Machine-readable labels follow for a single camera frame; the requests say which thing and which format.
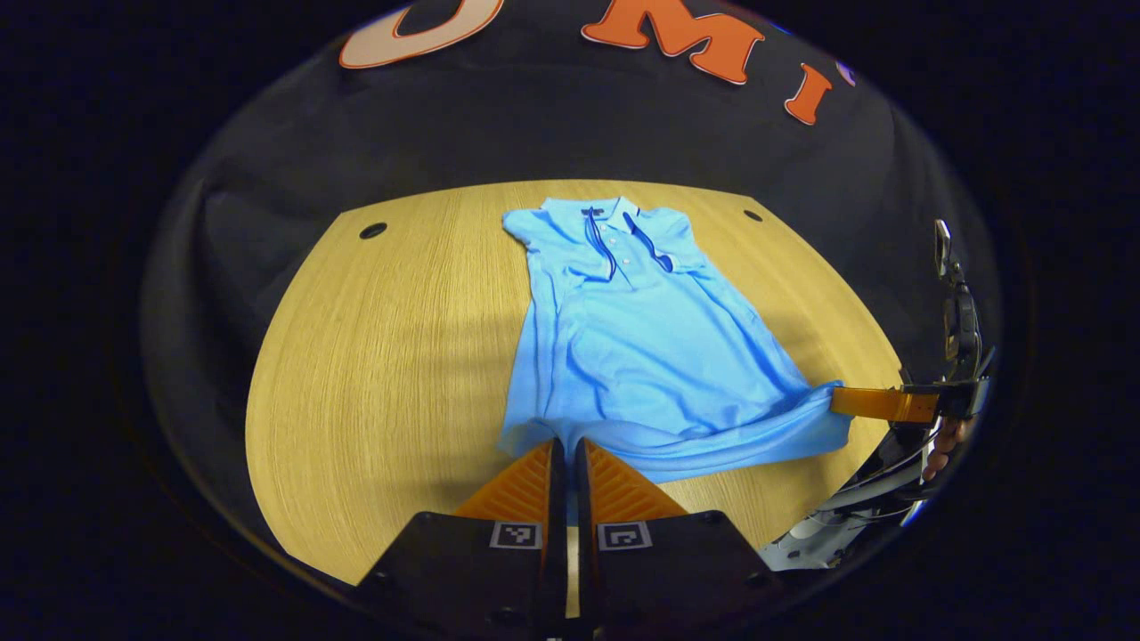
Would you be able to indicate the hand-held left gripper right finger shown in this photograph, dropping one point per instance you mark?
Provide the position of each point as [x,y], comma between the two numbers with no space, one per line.
[583,499]

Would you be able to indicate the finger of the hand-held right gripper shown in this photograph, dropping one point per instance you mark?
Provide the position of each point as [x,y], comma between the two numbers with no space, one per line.
[882,402]

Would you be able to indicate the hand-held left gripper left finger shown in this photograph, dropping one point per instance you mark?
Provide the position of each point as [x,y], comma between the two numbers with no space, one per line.
[558,499]

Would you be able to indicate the light blue polo T-shirt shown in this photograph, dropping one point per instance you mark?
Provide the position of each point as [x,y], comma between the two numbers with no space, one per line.
[650,356]

